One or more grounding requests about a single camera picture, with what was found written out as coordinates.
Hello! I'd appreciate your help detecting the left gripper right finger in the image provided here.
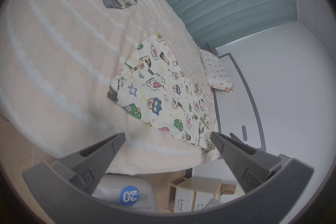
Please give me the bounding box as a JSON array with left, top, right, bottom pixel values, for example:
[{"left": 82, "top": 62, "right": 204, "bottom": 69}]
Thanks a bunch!
[{"left": 211, "top": 131, "right": 282, "bottom": 194}]

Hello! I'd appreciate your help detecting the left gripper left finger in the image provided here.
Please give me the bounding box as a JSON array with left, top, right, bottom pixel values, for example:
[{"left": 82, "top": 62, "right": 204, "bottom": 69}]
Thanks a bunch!
[{"left": 54, "top": 132, "right": 126, "bottom": 195}]

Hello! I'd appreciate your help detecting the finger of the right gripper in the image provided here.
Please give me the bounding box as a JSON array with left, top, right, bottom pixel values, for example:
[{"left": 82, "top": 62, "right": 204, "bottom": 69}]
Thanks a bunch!
[{"left": 230, "top": 133, "right": 253, "bottom": 148}]

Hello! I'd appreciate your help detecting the white printed pyjama top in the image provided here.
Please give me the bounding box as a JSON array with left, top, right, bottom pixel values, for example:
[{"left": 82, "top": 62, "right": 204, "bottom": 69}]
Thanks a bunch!
[{"left": 107, "top": 32, "right": 219, "bottom": 153}]

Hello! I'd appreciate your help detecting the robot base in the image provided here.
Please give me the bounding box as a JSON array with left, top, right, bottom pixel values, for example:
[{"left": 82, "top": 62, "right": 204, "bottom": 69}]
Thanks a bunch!
[{"left": 92, "top": 174, "right": 159, "bottom": 214}]

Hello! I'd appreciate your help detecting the white wooden bedside table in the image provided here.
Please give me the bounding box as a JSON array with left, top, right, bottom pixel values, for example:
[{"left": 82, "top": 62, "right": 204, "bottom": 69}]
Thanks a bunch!
[{"left": 169, "top": 176, "right": 223, "bottom": 214}]

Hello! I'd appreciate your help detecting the white printed pillow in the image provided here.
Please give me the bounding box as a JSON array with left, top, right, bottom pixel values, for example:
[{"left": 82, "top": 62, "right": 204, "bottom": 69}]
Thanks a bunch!
[{"left": 200, "top": 49, "right": 234, "bottom": 93}]

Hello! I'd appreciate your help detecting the bed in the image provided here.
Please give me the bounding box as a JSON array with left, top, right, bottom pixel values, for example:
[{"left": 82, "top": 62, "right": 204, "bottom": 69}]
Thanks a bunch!
[{"left": 0, "top": 0, "right": 265, "bottom": 176}]

